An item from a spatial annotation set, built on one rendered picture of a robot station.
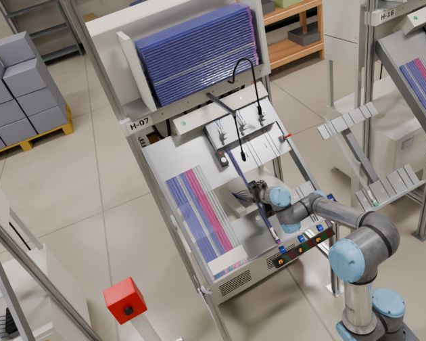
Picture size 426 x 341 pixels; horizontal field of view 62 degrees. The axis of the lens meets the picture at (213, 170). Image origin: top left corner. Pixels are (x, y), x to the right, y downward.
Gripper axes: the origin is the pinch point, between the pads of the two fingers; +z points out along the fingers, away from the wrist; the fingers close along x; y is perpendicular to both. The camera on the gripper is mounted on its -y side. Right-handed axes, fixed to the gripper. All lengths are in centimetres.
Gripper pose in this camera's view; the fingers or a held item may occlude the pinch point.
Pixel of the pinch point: (253, 195)
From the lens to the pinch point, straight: 171.5
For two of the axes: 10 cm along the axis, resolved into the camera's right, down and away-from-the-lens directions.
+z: -2.4, 0.0, 9.7
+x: -8.8, 4.3, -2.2
